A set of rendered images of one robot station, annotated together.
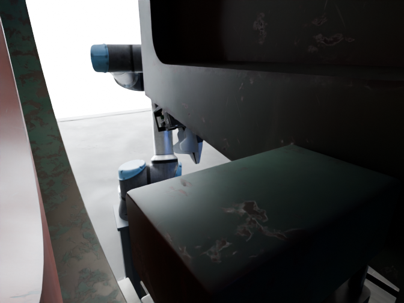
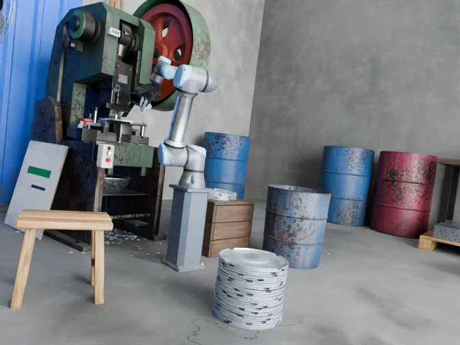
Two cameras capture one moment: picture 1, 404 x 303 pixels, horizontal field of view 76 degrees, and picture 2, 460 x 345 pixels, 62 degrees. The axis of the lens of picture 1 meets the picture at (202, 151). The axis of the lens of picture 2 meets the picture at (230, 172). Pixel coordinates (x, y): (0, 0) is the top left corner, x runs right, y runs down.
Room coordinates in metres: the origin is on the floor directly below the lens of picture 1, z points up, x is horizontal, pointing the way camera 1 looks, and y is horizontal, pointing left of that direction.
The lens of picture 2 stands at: (3.07, -0.20, 0.67)
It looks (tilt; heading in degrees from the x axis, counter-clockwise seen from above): 3 degrees down; 161
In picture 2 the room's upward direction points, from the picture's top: 7 degrees clockwise
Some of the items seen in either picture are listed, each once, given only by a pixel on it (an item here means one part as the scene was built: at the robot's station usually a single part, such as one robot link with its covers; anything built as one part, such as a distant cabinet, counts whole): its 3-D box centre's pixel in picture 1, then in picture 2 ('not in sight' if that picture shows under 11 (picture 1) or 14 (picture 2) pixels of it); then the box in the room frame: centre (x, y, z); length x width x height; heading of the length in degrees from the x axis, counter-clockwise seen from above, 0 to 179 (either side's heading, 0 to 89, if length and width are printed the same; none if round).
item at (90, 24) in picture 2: not in sight; (83, 30); (0.47, -0.38, 1.31); 0.22 x 0.12 x 0.22; 34
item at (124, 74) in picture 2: not in sight; (118, 83); (0.38, -0.14, 1.04); 0.17 x 0.15 x 0.30; 34
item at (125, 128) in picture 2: not in sight; (126, 132); (0.49, -0.06, 0.72); 0.25 x 0.14 x 0.14; 34
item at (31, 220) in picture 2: not in sight; (63, 255); (1.41, -0.31, 0.16); 0.34 x 0.24 x 0.34; 95
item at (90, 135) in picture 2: not in sight; (85, 143); (0.71, -0.29, 0.62); 0.10 x 0.06 x 0.20; 124
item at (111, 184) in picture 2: not in sight; (104, 182); (0.34, -0.16, 0.36); 0.34 x 0.34 x 0.10
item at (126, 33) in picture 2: not in sight; (118, 48); (0.34, -0.16, 1.27); 0.21 x 0.12 x 0.34; 34
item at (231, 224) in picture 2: not in sight; (212, 222); (0.59, 0.56, 0.18); 0.40 x 0.38 x 0.35; 27
